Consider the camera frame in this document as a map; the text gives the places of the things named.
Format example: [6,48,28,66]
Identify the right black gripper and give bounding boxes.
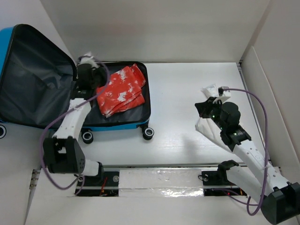
[194,97,225,131]

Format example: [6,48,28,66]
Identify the white tissue pack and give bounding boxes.
[202,84,219,98]

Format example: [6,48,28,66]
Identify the red white patterned cloth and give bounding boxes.
[96,63,146,118]

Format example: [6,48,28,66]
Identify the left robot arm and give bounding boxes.
[43,63,110,186]

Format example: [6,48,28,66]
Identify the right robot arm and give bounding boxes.
[195,97,300,225]

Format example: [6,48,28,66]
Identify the blue hard-shell suitcase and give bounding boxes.
[0,24,154,140]

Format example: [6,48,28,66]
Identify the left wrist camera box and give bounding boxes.
[78,52,99,68]

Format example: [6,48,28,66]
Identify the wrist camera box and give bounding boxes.
[218,86,231,98]
[78,52,99,68]

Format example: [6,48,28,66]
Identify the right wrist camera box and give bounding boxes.
[218,86,231,98]

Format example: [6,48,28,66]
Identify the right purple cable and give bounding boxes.
[219,87,270,216]

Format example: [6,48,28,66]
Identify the purple cable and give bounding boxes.
[39,57,111,196]
[219,87,270,216]

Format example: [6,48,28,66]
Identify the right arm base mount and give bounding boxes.
[198,171,247,196]

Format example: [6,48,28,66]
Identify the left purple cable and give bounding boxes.
[39,57,111,196]

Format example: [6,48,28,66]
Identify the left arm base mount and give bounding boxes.
[75,171,120,197]

